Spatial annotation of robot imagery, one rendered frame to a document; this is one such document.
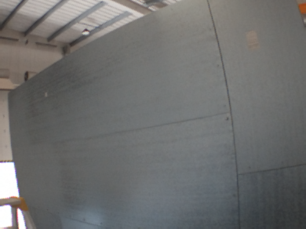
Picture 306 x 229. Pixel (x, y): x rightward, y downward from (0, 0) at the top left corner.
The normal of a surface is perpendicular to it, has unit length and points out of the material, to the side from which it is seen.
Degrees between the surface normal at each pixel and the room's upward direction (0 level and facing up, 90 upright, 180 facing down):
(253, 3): 90
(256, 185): 90
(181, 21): 90
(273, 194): 90
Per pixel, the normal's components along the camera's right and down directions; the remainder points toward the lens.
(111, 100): -0.60, -0.04
